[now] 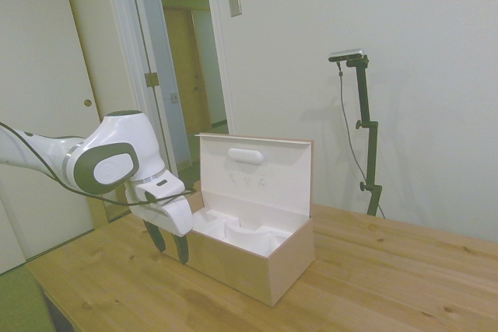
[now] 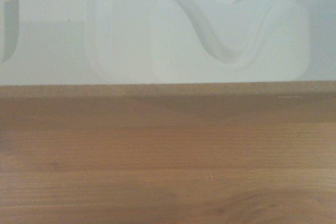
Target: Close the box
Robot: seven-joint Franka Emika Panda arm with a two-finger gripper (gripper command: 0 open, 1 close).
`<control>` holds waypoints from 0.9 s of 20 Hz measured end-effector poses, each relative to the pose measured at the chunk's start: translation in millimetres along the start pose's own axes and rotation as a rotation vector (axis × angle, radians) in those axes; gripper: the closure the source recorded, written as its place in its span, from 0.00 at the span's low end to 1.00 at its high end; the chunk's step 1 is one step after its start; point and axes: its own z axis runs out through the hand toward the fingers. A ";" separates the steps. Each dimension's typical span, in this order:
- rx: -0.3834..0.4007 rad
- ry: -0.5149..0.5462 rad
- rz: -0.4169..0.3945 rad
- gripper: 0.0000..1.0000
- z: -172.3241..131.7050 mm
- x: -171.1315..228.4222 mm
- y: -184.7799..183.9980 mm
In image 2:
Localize white molded packaging insert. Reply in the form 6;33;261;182
0;0;336;86

